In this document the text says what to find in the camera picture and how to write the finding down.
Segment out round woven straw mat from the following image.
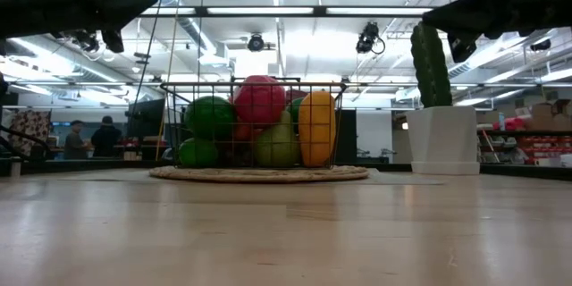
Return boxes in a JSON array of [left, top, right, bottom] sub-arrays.
[[148, 164, 371, 184]]

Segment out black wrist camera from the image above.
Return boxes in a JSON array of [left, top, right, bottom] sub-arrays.
[[100, 29, 126, 55], [448, 30, 478, 64]]

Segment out yellow bell pepper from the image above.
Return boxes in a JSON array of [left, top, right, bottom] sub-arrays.
[[298, 90, 337, 169]]

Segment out small green lime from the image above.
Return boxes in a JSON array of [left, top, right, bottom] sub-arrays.
[[177, 137, 220, 169]]

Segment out yellow hanging rope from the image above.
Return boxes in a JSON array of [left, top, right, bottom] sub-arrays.
[[154, 0, 185, 162]]

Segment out black hanging cable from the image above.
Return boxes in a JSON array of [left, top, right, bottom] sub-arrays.
[[129, 0, 172, 113]]

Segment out cardboard boxes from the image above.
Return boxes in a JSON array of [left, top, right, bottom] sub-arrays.
[[513, 97, 572, 132]]

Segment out green pear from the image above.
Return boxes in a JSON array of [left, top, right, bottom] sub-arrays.
[[254, 110, 301, 169]]

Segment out dark green round fruit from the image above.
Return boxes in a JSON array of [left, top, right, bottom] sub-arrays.
[[285, 97, 306, 124], [183, 95, 237, 140]]

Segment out floral patterned chair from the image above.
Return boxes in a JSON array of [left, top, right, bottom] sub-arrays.
[[9, 109, 53, 158]]

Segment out pink item on shelf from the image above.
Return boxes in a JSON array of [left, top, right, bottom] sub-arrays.
[[492, 116, 528, 132]]

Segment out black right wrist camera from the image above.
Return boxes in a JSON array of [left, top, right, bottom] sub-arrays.
[[448, 30, 478, 64]]

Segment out black ceiling-mounted camera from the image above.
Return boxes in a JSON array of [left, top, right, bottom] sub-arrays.
[[530, 38, 553, 53], [355, 21, 386, 55], [71, 29, 101, 54], [246, 32, 266, 54]]

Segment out person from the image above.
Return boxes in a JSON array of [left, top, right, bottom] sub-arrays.
[[90, 114, 123, 159], [63, 119, 91, 161]]

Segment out black overhead crossbar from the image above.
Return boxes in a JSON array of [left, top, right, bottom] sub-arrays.
[[138, 5, 434, 19]]

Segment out black room monitor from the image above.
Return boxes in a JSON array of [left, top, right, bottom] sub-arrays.
[[126, 97, 167, 140]]

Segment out storage shelf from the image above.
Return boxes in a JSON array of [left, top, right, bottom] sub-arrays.
[[475, 127, 572, 169]]

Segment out red round fruit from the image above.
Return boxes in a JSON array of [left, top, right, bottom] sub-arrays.
[[231, 74, 287, 125]]

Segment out wire produce basket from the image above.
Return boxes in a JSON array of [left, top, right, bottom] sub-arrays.
[[159, 77, 349, 171]]

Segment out grey placemat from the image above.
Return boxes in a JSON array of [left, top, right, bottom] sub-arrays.
[[57, 168, 448, 187]]

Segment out white plant pot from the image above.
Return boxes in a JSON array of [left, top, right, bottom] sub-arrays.
[[405, 105, 482, 176]]

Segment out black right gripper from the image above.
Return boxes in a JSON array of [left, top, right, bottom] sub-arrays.
[[422, 0, 551, 39]]

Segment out green cactus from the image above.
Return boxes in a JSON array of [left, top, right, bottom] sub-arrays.
[[409, 21, 454, 109]]

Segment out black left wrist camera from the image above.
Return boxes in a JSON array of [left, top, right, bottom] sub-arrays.
[[100, 29, 126, 55]]

